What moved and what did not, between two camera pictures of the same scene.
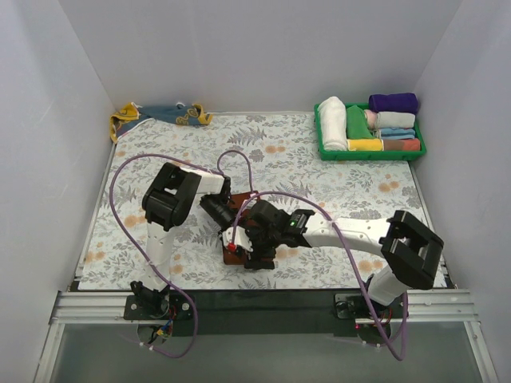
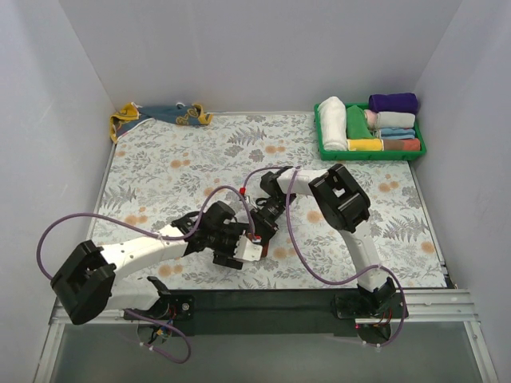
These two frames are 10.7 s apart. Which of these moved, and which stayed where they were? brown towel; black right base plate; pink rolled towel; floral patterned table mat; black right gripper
Moved: brown towel; black right gripper
Stayed: floral patterned table mat; black right base plate; pink rolled towel
